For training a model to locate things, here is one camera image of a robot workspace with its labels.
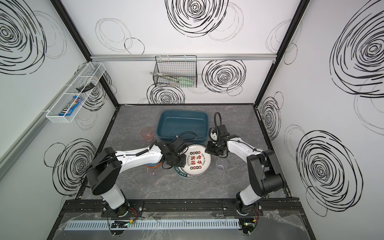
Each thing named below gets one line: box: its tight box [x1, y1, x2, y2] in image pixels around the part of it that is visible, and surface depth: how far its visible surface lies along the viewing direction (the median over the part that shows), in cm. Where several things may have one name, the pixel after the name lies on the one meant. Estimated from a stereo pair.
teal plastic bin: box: [156, 110, 209, 143], surface depth 110 cm
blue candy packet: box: [58, 96, 82, 116], surface depth 72 cm
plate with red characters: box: [181, 144, 212, 176], surface depth 88 cm
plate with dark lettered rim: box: [173, 160, 213, 179], surface depth 84 cm
